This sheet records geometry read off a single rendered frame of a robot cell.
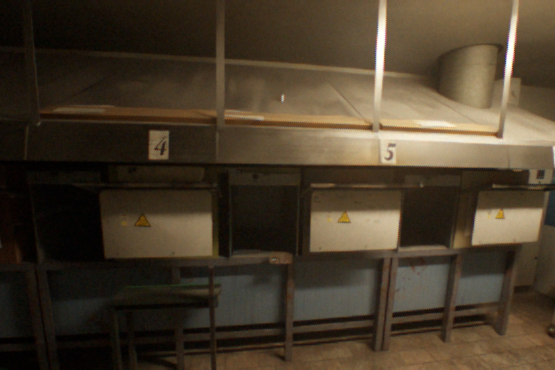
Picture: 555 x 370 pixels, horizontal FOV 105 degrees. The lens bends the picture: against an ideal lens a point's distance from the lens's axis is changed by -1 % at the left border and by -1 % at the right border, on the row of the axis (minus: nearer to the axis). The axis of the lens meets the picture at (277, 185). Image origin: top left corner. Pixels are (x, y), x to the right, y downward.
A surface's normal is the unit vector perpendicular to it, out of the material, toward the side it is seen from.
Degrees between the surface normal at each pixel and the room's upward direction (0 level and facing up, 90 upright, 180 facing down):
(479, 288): 90
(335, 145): 80
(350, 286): 90
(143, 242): 90
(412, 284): 90
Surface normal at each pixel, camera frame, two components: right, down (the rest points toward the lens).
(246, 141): 0.13, -0.06
